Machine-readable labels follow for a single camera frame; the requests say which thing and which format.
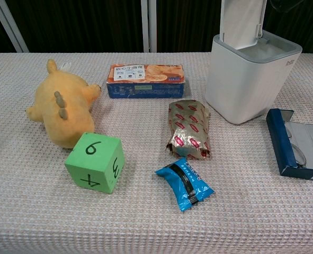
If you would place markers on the white trash bin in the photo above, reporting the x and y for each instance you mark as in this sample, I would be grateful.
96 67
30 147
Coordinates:
247 87

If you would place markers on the open blue glasses case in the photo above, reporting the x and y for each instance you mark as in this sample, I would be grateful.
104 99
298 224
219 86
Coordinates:
283 143

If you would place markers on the white plastic bin lid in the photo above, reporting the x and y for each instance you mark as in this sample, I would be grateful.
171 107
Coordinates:
241 21

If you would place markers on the gold red foil package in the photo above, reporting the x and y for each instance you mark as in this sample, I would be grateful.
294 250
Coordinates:
189 129

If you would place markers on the orange blue cookie box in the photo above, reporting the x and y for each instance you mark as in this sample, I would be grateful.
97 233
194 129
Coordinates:
145 80

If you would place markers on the blue snack packet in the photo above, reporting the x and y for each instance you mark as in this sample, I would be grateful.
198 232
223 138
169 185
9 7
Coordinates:
184 183

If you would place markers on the green numbered foam cube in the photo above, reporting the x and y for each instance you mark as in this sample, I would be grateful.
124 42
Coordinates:
94 162

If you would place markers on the white waffle tablecloth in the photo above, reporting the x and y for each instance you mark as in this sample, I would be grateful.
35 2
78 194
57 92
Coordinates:
145 211

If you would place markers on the orange plush toy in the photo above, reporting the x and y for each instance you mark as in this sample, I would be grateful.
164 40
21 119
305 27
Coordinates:
63 111

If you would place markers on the black curtain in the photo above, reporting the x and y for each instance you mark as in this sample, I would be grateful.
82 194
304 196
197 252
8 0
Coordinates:
84 25

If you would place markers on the white metal frame post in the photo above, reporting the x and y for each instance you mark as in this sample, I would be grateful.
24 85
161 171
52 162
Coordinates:
148 25

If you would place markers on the thin metal frame glasses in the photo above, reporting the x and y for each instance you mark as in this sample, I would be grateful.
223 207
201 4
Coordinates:
298 152

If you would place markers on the slanted white metal frame bar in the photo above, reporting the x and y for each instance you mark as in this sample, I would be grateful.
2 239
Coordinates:
9 25

